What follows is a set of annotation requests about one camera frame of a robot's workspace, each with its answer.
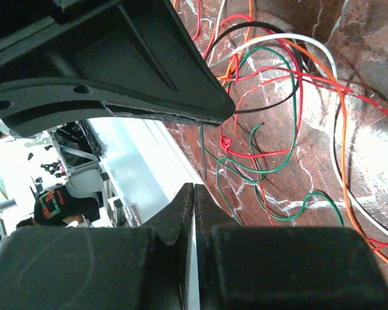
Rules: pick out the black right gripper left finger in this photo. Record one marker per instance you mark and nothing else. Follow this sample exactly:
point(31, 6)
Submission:
point(101, 268)

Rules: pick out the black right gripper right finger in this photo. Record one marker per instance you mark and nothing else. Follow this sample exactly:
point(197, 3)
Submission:
point(282, 267)

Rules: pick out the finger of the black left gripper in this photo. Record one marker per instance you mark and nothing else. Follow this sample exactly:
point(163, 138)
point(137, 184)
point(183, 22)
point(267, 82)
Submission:
point(65, 61)

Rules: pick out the person in black shirt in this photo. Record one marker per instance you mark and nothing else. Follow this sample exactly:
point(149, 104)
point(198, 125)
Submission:
point(58, 207)

